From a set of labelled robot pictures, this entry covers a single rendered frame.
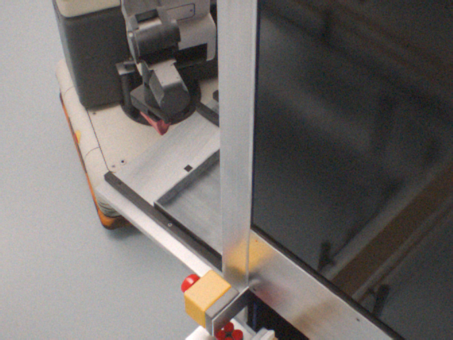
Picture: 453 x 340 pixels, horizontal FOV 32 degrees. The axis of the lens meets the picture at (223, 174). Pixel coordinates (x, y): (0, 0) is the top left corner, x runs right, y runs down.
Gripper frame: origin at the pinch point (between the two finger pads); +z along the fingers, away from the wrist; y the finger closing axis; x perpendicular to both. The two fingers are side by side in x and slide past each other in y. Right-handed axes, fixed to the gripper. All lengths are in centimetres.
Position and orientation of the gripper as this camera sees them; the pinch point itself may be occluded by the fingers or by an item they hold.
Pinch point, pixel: (162, 130)
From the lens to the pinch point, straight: 158.1
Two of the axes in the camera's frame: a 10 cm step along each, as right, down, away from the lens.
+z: 0.0, 6.4, 7.7
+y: 7.1, 5.4, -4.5
